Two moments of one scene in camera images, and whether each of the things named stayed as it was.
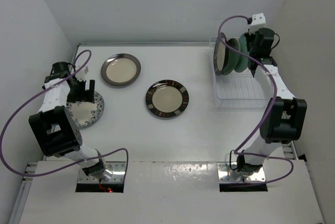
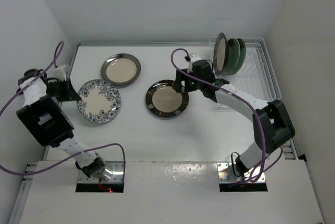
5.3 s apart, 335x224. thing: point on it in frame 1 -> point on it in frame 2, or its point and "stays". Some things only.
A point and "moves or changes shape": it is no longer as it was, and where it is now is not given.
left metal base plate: [118, 169] stays
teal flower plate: [232, 56] stays
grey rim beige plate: [120, 69] stays
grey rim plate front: [219, 54] stays
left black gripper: [85, 95] -> [70, 93]
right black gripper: [249, 37] -> [177, 85]
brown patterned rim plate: [167, 98] stays
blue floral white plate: [84, 114] moves or changes shape
